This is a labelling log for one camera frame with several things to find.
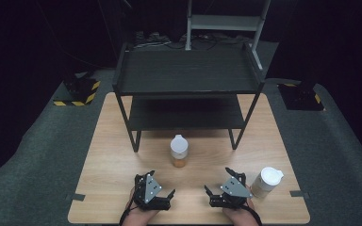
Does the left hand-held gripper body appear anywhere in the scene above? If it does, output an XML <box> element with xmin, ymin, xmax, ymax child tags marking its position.
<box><xmin>133</xmin><ymin>173</ymin><xmax>173</xmax><ymax>212</ymax></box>

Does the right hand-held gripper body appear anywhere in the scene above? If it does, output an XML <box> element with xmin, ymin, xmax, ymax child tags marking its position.
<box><xmin>209</xmin><ymin>174</ymin><xmax>254</xmax><ymax>210</ymax></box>

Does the jar with orange contents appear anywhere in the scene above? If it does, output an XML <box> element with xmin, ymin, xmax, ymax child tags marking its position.
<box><xmin>170</xmin><ymin>134</ymin><xmax>189</xmax><ymax>169</ymax></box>

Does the black two-tier shelf rack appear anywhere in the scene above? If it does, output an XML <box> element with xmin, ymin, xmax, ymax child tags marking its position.
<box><xmin>111</xmin><ymin>41</ymin><xmax>267</xmax><ymax>153</ymax></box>

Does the person's right hand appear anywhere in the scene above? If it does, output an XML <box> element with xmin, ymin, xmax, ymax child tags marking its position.
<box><xmin>222</xmin><ymin>185</ymin><xmax>260</xmax><ymax>226</ymax></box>

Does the person's left hand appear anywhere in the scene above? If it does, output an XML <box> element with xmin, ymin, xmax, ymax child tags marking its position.
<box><xmin>122</xmin><ymin>187</ymin><xmax>160</xmax><ymax>226</ymax></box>

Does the grey tape piece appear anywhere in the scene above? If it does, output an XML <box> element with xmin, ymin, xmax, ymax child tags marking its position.
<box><xmin>65</xmin><ymin>192</ymin><xmax>87</xmax><ymax>202</ymax></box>
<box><xmin>288</xmin><ymin>189</ymin><xmax>311</xmax><ymax>200</ymax></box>

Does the black base with striped edge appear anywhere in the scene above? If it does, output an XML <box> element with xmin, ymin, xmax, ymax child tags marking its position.
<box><xmin>277</xmin><ymin>79</ymin><xmax>325</xmax><ymax>112</ymax></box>
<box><xmin>53</xmin><ymin>73</ymin><xmax>102</xmax><ymax>107</ymax></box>

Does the grey metal stand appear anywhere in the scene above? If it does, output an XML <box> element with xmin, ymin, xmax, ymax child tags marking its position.
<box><xmin>185</xmin><ymin>0</ymin><xmax>272</xmax><ymax>72</ymax></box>

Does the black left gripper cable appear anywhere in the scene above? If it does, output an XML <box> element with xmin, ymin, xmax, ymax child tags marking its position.
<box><xmin>118</xmin><ymin>187</ymin><xmax>140</xmax><ymax>226</ymax></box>

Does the bundle of black cables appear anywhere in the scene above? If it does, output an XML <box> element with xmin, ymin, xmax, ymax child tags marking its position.
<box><xmin>133</xmin><ymin>30</ymin><xmax>253</xmax><ymax>52</ymax></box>

